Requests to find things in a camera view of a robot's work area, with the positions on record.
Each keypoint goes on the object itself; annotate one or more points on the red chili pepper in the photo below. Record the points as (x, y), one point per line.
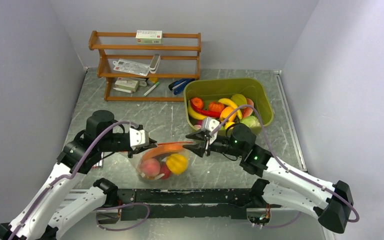
(206, 113)

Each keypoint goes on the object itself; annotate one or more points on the orange mini pumpkin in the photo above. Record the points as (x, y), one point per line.
(216, 107)

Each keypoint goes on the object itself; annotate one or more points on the packaged item on shelf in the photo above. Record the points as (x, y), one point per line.
(131, 67)

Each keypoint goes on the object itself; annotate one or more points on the olive green plastic bin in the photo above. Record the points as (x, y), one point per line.
(211, 90)

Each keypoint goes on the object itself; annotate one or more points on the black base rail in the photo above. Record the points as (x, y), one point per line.
(234, 203)

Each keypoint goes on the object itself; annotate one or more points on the white red box on shelf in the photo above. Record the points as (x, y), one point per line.
(149, 37)

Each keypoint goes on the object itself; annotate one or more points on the red pomegranate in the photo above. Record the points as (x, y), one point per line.
(165, 173)

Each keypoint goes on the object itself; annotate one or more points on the blue stapler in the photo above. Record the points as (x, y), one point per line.
(178, 86)

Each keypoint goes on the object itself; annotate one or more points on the papaya slice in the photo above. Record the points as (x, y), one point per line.
(162, 150)

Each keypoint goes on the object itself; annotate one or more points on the yellow banana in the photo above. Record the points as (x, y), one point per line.
(193, 114)
(229, 103)

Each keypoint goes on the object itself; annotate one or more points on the pink peach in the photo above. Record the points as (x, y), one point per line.
(150, 167)

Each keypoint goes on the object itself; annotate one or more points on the watermelon slice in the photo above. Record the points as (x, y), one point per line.
(246, 112)

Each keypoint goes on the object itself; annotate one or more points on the orange bell pepper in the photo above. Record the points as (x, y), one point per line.
(228, 113)

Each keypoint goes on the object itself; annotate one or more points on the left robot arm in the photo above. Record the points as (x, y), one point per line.
(102, 134)

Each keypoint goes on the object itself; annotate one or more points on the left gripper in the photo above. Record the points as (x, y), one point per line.
(152, 143)

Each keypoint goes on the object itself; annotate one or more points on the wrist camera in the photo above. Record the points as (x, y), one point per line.
(138, 138)
(210, 127)

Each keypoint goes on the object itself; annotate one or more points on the yellow lemon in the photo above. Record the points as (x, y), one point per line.
(228, 124)

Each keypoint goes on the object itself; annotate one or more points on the white box lower shelf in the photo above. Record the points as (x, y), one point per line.
(126, 84)

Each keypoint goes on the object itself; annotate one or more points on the clear zip top bag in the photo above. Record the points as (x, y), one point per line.
(136, 161)

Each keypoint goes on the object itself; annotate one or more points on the wooden shelf rack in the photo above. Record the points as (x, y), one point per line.
(179, 59)

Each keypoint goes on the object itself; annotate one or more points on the yellow green starfruit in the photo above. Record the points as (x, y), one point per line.
(239, 99)

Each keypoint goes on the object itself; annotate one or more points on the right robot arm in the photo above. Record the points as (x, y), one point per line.
(279, 183)

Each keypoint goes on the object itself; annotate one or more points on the small orange tangerine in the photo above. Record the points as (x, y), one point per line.
(197, 102)

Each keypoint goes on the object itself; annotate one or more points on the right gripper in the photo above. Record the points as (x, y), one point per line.
(199, 148)

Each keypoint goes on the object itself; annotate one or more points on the yellow bell pepper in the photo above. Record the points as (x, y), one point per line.
(177, 163)

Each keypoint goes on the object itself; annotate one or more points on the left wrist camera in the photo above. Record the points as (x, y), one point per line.
(138, 138)

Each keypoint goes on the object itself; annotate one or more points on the white case on shelf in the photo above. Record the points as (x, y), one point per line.
(153, 66)

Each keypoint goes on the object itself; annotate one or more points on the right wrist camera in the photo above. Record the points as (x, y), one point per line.
(210, 127)

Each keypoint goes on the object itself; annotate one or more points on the green cabbage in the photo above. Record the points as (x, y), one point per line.
(251, 121)

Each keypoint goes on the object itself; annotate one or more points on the white marker pen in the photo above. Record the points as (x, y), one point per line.
(151, 89)

